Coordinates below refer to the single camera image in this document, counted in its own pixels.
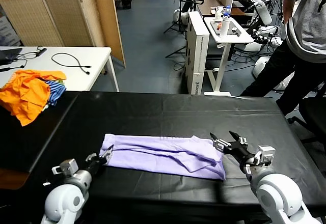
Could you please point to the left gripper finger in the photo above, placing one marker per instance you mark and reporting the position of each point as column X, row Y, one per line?
column 91, row 157
column 107, row 154

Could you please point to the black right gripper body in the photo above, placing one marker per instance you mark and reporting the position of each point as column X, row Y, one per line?
column 238, row 152

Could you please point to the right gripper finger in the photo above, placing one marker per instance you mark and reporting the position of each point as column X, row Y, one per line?
column 219, row 142
column 239, row 139

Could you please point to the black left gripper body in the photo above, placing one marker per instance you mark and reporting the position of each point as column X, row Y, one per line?
column 96, row 166

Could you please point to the lavender t-shirt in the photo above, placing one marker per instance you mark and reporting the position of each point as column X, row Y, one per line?
column 165, row 152

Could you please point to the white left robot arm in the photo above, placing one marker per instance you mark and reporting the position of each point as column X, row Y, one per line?
column 66, row 201

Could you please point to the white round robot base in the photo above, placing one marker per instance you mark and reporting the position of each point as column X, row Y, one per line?
column 259, row 65

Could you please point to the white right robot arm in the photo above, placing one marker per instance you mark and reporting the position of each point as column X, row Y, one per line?
column 277, row 196

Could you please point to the black table cover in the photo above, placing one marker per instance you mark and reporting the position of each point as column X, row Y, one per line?
column 178, row 107

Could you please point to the blue striped garment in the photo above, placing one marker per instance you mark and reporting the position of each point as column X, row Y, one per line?
column 56, row 91

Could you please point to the black side table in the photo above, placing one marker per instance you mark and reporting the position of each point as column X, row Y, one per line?
column 15, row 145

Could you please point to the small white standing desk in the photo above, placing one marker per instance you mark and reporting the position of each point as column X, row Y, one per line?
column 221, row 63

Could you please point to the black office chair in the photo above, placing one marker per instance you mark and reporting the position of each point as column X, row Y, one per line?
column 313, row 112

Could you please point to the tall white cardboard box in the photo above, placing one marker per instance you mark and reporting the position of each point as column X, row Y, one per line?
column 197, row 56

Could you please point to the orange garment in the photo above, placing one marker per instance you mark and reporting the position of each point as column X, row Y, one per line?
column 23, row 94

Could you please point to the white table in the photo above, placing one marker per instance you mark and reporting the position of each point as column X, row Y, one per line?
column 84, row 56

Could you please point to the white tumbler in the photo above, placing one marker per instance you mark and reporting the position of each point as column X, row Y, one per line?
column 223, row 29

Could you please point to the grey tray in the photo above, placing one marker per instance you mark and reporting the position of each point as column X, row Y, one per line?
column 214, row 29

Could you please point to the clear water bottle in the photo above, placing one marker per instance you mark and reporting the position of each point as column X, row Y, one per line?
column 227, row 11

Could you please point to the white humanoid robot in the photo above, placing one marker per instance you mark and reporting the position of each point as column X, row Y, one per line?
column 263, row 12

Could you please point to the black tripod stand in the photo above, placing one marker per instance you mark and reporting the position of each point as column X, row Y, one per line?
column 181, row 17

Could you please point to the person in grey shirt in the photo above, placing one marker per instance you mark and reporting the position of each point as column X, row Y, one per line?
column 305, row 25

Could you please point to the black laptop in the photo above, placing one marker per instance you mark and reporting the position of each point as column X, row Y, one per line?
column 9, row 54

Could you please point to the small white wheeled base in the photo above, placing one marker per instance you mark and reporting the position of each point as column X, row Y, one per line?
column 178, row 15

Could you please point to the brown desk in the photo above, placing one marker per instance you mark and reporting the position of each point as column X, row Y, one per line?
column 208, row 5

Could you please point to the wooden folding screen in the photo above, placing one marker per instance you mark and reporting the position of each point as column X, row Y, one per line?
column 63, row 10

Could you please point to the black bin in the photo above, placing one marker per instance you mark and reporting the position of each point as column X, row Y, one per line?
column 126, row 1

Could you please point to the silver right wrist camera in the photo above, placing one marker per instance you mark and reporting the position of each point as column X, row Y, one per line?
column 265, row 155

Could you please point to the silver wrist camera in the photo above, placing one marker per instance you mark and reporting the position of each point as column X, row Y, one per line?
column 66, row 167
column 265, row 155

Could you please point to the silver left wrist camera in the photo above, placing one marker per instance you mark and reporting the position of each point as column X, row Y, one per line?
column 66, row 167

